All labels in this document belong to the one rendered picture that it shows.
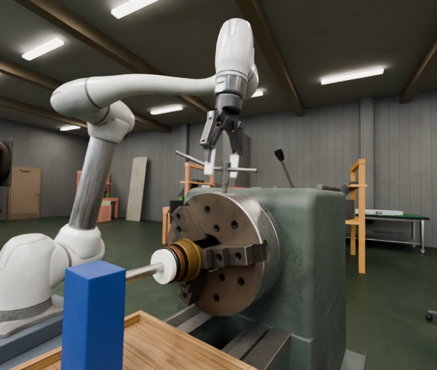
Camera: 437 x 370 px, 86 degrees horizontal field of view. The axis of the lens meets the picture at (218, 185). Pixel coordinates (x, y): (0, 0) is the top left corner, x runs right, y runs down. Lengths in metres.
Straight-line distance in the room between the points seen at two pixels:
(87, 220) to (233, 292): 0.70
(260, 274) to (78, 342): 0.35
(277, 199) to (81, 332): 0.53
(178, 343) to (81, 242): 0.60
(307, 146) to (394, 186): 2.53
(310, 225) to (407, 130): 7.53
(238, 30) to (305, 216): 0.52
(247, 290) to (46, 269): 0.69
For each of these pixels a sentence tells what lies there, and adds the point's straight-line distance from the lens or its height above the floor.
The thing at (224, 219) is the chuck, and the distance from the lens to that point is 0.59.
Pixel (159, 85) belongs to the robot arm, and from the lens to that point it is 0.85.
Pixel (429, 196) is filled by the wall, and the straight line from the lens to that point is 8.03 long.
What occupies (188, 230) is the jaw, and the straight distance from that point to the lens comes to 0.60.
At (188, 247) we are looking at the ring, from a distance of 0.54.
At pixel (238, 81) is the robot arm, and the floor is 1.54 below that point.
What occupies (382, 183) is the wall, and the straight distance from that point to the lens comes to 7.85.
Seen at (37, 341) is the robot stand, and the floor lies 0.77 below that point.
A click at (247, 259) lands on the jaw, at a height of 1.09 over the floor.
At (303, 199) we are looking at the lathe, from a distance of 0.67.
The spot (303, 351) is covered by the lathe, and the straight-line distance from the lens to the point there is 0.77.
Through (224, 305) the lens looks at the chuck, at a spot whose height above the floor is 0.96.
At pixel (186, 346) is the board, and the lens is 0.65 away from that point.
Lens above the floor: 1.23
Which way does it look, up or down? 2 degrees up
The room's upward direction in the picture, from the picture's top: 1 degrees clockwise
